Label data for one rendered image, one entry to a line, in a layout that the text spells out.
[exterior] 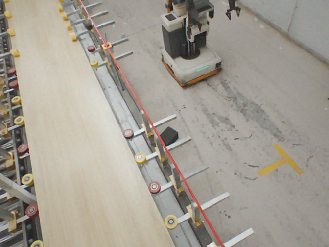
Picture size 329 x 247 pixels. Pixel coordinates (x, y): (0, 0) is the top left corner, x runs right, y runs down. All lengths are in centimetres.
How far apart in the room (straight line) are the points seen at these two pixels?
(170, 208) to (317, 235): 137
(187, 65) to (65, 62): 149
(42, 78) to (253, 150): 232
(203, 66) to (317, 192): 189
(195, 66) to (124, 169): 193
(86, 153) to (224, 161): 148
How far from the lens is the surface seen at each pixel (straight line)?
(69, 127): 219
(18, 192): 195
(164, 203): 195
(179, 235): 188
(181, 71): 327
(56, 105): 242
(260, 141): 297
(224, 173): 272
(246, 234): 168
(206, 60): 340
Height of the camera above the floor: 246
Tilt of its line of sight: 53 degrees down
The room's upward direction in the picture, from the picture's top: 11 degrees counter-clockwise
